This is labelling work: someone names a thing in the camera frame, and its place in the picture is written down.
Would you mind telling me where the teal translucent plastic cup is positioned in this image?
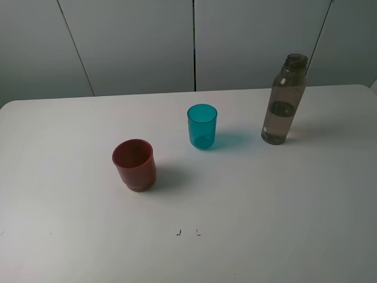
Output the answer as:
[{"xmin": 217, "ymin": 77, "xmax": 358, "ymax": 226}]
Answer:
[{"xmin": 187, "ymin": 104, "xmax": 218, "ymax": 150}]

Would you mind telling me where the grey translucent water bottle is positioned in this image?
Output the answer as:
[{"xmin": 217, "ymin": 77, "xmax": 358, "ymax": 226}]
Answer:
[{"xmin": 261, "ymin": 54, "xmax": 308, "ymax": 145}]

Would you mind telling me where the red plastic cup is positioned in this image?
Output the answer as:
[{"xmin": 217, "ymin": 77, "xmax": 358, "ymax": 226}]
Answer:
[{"xmin": 112, "ymin": 139, "xmax": 156, "ymax": 192}]

